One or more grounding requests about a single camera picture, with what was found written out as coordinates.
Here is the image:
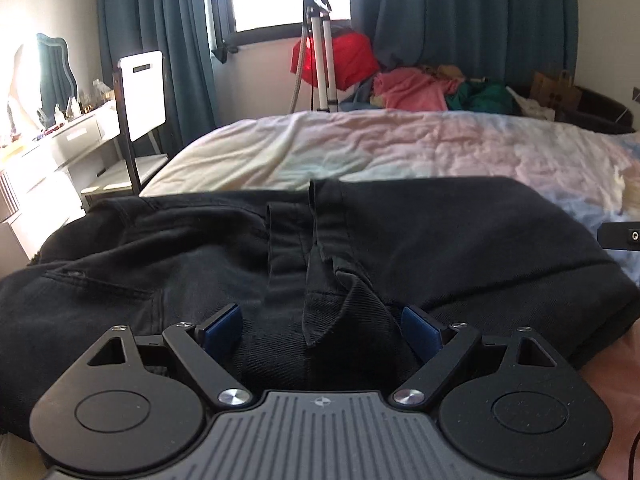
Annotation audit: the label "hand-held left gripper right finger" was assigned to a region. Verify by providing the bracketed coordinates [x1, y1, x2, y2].
[391, 305, 557, 407]

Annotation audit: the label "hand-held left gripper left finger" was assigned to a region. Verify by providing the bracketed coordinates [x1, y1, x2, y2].
[87, 303, 253, 408]

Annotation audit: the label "black pants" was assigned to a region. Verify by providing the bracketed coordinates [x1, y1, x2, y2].
[0, 176, 640, 436]

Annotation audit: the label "black armchair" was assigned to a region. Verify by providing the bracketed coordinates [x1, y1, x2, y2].
[510, 82, 636, 135]

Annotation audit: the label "white cloth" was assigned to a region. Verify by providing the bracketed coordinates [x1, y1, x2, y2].
[507, 87, 556, 121]

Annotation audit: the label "brown paper bag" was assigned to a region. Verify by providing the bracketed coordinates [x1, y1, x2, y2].
[530, 70, 583, 111]

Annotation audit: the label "bed with pastel sheet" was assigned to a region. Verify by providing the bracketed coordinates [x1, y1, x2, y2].
[0, 110, 640, 480]

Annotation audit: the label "green cloth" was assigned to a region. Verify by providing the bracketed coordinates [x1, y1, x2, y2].
[447, 81, 516, 116]

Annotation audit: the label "tan cloth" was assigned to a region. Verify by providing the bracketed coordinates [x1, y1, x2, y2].
[420, 64, 468, 84]

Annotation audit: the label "pink cloth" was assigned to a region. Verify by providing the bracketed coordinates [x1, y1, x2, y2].
[372, 67, 451, 112]

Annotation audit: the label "white dressing table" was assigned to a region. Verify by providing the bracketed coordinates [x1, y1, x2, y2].
[0, 100, 123, 276]

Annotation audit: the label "white chair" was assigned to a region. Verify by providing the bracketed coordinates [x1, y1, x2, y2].
[80, 49, 171, 196]

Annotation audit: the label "cluster of cosmetic bottles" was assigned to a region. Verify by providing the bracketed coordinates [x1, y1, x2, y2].
[0, 80, 118, 147]

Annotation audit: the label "wide teal curtain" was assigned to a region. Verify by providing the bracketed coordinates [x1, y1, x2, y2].
[349, 0, 583, 92]

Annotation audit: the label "red bag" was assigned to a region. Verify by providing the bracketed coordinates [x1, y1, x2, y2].
[291, 30, 381, 88]

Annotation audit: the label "silver tripod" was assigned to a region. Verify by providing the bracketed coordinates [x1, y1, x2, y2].
[289, 0, 341, 113]

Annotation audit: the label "teal framed mirror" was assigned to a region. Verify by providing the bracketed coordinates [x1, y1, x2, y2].
[7, 32, 78, 128]

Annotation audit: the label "narrow teal curtain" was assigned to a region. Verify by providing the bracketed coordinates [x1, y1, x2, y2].
[97, 0, 218, 161]

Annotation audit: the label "black cable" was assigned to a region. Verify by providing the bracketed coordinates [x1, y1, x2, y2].
[626, 430, 640, 480]

